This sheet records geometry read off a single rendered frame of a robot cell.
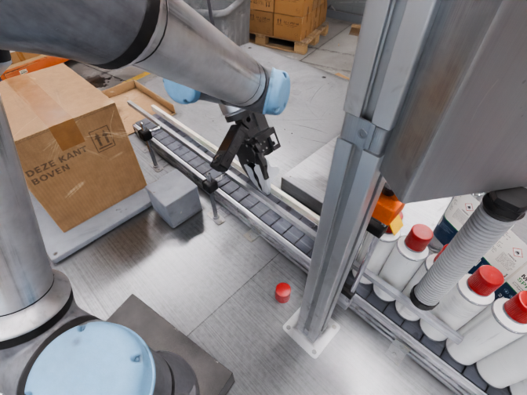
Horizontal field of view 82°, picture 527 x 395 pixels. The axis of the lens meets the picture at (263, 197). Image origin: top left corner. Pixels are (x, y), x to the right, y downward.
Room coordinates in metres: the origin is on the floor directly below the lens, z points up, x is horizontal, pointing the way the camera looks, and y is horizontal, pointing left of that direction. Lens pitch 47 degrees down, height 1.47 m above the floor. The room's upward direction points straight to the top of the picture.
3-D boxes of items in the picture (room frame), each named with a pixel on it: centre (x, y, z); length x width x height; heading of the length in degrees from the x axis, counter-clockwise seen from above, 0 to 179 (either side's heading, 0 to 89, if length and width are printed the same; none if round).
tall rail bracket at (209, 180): (0.55, 0.12, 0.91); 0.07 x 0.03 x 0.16; 136
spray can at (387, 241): (0.33, -0.22, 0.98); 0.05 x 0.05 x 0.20
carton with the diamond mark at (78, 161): (0.65, 0.53, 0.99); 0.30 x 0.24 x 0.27; 45
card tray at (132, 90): (1.07, 0.54, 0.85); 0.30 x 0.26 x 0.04; 46
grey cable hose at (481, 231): (0.18, -0.22, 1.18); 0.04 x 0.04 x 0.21
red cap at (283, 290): (0.30, -0.04, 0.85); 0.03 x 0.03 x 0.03
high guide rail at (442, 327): (0.54, 0.06, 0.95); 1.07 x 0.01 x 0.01; 46
